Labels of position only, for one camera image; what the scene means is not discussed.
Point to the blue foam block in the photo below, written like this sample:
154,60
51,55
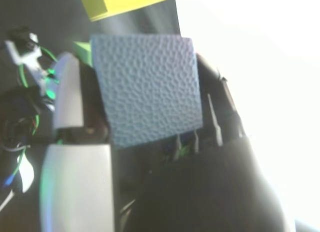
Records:
147,92

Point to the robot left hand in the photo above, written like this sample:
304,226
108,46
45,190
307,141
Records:
200,192

